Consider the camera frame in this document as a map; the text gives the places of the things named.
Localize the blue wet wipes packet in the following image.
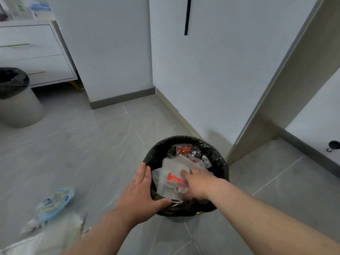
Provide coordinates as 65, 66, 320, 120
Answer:
34, 187, 75, 226

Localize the person's right forearm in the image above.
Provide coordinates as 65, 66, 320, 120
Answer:
208, 178, 340, 255

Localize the person's left forearm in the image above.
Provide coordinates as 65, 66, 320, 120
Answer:
67, 209, 144, 255

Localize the pile of white wrappers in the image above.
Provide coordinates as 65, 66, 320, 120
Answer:
152, 153, 213, 204

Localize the small bin with black liner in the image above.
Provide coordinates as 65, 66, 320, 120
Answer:
143, 135, 229, 223

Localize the white drawer cabinet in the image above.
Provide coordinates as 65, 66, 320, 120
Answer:
0, 20, 85, 93

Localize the grey bin with black liner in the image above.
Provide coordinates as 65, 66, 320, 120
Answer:
0, 67, 45, 129

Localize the person's right hand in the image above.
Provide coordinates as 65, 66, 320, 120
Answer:
181, 168, 227, 202

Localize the person's left hand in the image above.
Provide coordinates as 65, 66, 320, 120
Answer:
116, 162, 172, 226

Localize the black floor door stopper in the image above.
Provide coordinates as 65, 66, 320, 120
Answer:
326, 140, 340, 153

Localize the beige door frame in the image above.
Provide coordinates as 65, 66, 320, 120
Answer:
226, 0, 340, 165

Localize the red and white tube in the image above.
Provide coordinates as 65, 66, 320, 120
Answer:
167, 173, 188, 187

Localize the black door handle strip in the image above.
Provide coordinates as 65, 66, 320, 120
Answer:
184, 0, 192, 36

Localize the crumpled white tissue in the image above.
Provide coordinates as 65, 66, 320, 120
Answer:
0, 212, 89, 255

